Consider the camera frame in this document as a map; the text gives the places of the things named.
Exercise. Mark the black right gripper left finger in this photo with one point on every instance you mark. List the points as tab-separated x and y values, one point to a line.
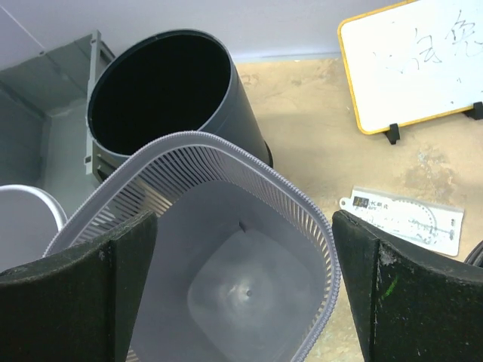
80	304

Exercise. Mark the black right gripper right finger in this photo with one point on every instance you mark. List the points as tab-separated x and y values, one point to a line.
408	303

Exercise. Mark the grey slatted square basket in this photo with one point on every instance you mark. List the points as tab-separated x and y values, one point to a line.
244	266

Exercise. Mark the dark blue round bin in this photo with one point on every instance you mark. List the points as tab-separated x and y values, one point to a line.
179	80

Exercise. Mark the black ribbed round bin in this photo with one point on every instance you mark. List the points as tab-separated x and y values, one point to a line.
475	257

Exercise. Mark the clear ruler set pouch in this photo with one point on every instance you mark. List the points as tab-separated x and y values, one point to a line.
435	227

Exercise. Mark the grey round plastic bin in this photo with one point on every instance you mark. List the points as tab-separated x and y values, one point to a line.
30	219

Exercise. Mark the grey plastic crate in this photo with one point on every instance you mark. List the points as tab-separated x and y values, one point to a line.
45	139

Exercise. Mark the yellow framed whiteboard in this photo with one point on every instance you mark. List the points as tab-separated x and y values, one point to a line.
412	62

